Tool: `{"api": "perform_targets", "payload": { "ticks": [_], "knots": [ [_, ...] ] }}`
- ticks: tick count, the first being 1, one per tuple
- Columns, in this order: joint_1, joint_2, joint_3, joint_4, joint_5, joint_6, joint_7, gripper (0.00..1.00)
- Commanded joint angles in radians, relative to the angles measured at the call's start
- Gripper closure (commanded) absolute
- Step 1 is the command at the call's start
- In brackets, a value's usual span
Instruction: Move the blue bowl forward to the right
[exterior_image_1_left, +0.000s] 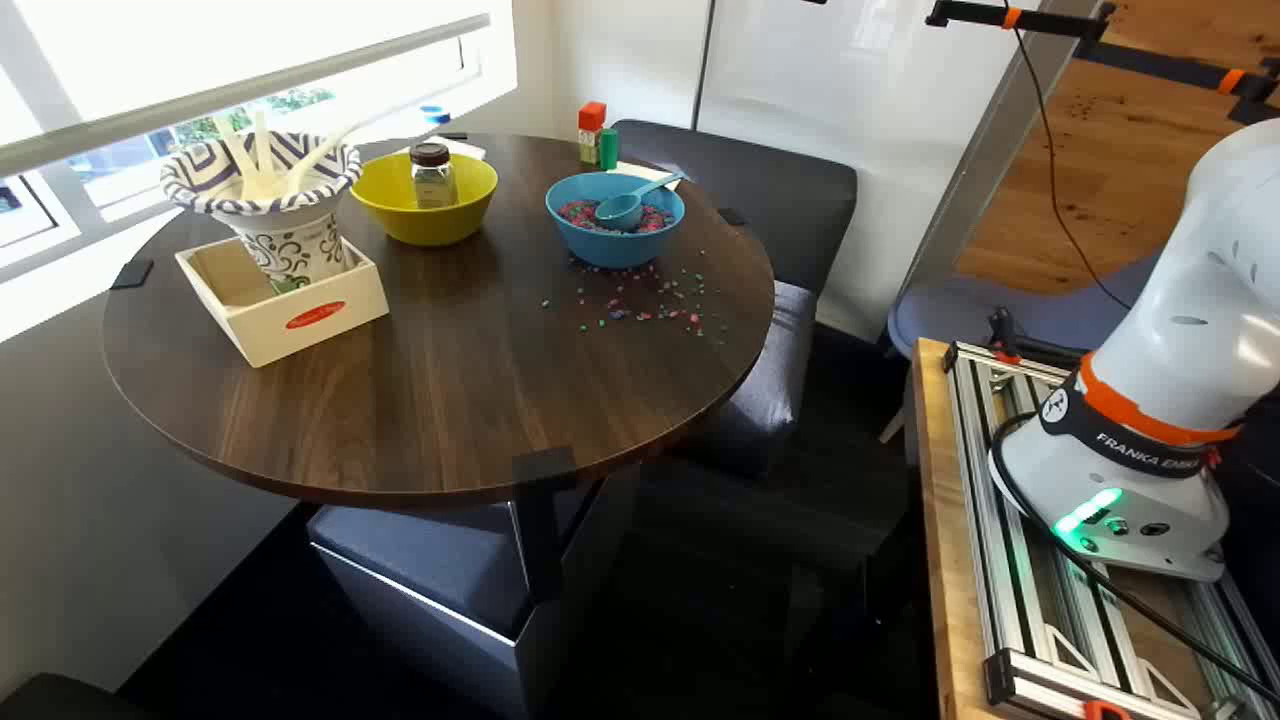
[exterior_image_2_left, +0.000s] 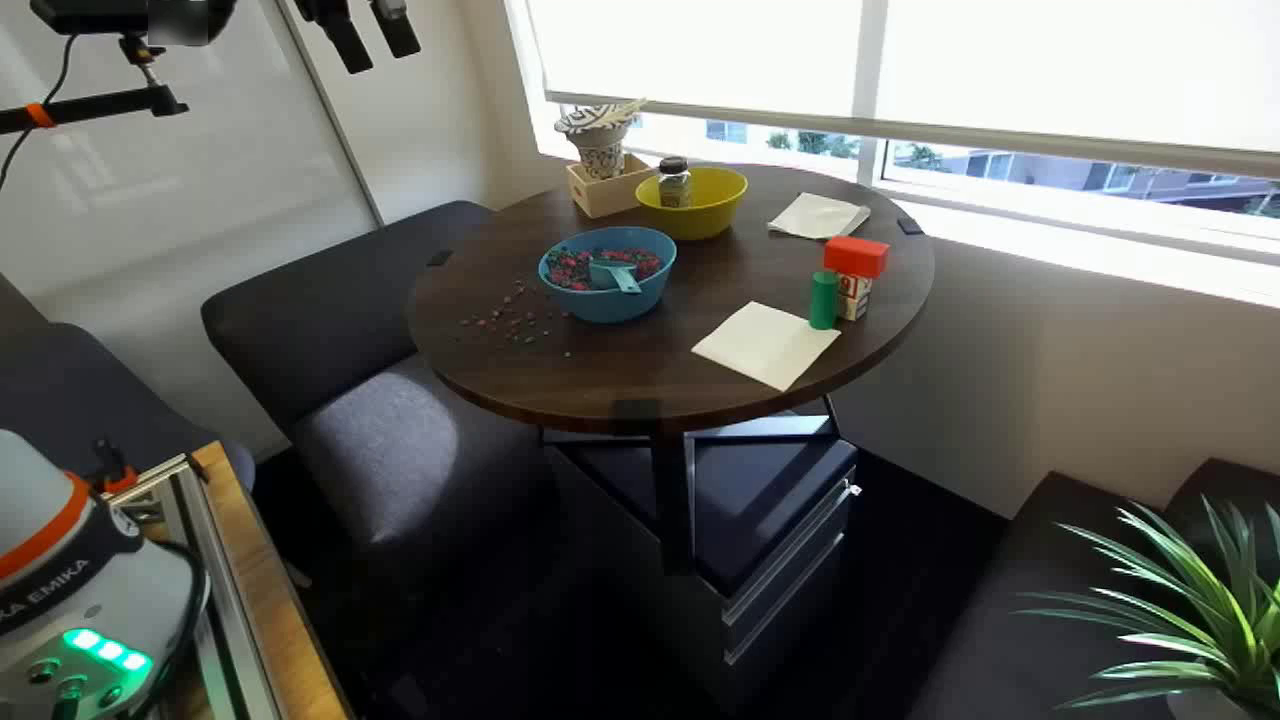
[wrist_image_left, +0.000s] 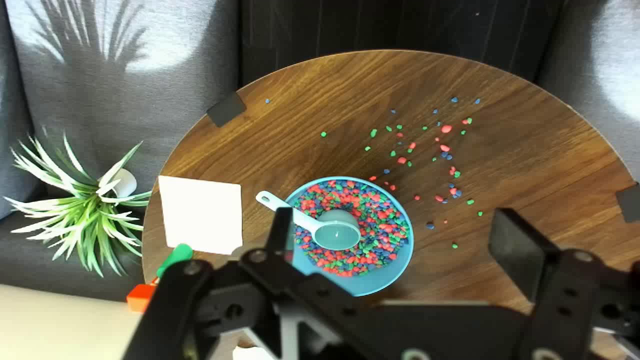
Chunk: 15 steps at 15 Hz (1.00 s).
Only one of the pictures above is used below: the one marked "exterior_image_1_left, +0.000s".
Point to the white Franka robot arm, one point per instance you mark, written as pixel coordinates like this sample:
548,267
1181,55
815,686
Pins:
1181,321

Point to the yellow bowl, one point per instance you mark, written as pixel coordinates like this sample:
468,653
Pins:
440,225

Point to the blue white patterned bowl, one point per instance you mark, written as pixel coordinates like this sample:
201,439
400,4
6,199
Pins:
201,180

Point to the scattered colourful sprinkles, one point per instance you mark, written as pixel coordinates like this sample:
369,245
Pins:
640,303

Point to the black drawer cabinet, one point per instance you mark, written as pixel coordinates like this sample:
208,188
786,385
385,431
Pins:
767,385

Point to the light blue spoon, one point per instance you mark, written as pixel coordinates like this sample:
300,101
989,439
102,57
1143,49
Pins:
623,204

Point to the black table leg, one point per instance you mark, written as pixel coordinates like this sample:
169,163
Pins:
540,546

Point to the dark navy cushioned bench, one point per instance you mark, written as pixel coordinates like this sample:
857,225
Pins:
773,194

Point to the green cylinder block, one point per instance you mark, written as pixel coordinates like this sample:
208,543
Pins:
608,151

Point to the small printed block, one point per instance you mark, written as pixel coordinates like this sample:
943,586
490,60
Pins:
584,151

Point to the red block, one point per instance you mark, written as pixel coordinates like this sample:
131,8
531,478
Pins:
593,118

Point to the small glass jar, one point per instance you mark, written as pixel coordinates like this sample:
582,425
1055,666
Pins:
435,178

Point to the blue grey cube stool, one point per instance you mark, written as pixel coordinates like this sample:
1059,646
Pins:
425,566

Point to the white leaning board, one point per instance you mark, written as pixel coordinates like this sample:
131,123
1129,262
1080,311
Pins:
855,123

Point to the blue grey round seat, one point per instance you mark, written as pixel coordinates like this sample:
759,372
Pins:
973,312

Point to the white wooden box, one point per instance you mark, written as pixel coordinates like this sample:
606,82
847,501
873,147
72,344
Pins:
300,325

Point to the wooden workbench top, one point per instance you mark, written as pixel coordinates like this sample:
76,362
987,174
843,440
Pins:
943,533

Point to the patterned ceramic cup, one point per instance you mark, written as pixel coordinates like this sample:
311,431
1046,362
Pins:
298,245

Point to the white plastic utensil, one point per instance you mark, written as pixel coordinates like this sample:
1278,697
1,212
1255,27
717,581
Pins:
244,163
349,139

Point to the black table edge clip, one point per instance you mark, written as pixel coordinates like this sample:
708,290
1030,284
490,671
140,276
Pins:
132,274

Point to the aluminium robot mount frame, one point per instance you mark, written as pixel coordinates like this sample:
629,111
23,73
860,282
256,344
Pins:
1032,602

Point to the white window rail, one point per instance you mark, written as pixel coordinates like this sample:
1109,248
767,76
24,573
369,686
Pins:
240,91

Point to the black orange camera stand arm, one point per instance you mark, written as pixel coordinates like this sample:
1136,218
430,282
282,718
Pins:
1135,57

